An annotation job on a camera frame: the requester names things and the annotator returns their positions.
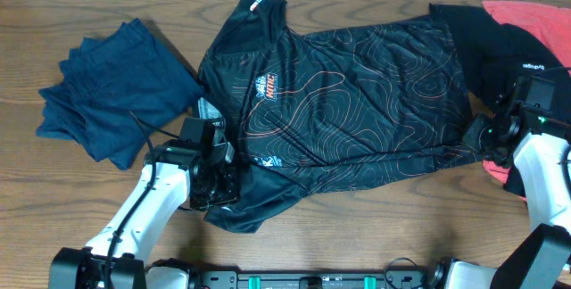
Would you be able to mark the plain black shirt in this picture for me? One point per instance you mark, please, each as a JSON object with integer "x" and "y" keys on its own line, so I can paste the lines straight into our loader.
{"x": 467, "y": 102}

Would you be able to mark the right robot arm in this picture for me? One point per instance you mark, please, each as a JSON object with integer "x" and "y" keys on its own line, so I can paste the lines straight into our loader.
{"x": 540, "y": 154}

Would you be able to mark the black orange patterned jersey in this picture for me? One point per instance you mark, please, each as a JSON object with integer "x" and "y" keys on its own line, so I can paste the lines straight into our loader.
{"x": 331, "y": 111}

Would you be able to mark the folded navy blue shirt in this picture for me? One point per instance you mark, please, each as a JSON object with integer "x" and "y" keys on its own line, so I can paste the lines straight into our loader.
{"x": 115, "y": 91}

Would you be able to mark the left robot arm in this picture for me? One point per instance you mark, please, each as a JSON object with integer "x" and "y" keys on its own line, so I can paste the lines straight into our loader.
{"x": 174, "y": 173}

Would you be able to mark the red cloth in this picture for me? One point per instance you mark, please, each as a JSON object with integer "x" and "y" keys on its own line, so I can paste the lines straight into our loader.
{"x": 548, "y": 25}

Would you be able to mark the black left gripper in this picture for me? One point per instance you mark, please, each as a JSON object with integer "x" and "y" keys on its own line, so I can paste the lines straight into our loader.
{"x": 231, "y": 194}

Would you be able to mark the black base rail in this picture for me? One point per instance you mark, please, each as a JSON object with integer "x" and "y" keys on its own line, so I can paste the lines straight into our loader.
{"x": 401, "y": 273}

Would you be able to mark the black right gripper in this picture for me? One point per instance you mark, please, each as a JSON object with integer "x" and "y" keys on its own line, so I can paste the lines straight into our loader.
{"x": 472, "y": 136}

